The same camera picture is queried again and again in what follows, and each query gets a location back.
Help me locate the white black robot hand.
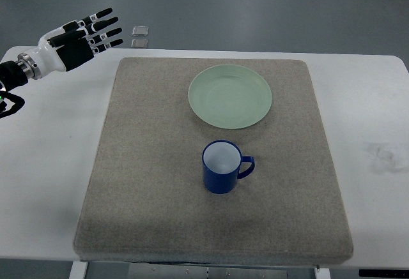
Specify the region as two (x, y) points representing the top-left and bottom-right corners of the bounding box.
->
(17, 8), (123, 80)

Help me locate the blue enamel mug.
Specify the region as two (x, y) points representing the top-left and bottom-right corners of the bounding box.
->
(201, 140), (256, 195)

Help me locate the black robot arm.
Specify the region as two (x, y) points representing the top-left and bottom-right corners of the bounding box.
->
(1, 61), (28, 118)

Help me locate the upper metal floor plate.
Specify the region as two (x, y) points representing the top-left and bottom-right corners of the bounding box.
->
(132, 26), (149, 36)

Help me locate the light green plate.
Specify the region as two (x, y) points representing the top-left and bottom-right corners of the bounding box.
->
(188, 64), (273, 130)

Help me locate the grey felt mat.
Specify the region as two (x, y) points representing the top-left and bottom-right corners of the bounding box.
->
(73, 57), (353, 266)

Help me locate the metal table frame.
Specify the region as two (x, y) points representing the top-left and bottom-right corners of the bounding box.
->
(68, 262), (332, 278)

